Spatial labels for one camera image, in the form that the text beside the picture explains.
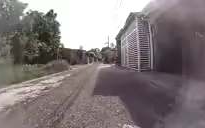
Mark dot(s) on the dark low building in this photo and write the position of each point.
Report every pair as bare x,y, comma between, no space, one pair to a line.
73,56

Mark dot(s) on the distant pole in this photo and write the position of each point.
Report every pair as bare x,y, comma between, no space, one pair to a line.
108,41

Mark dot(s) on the row of trees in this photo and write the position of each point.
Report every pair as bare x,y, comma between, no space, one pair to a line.
40,33

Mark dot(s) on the white slatted building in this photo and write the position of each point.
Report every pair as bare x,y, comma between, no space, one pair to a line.
133,46

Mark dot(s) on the grass patch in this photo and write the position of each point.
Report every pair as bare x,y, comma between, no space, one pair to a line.
6,73

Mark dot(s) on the grey gravel road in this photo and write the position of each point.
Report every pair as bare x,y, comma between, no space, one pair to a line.
90,110

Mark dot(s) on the distant trees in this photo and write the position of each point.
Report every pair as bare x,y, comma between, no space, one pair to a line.
105,53

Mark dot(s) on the pale concrete strip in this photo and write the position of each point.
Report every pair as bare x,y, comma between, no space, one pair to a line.
20,95

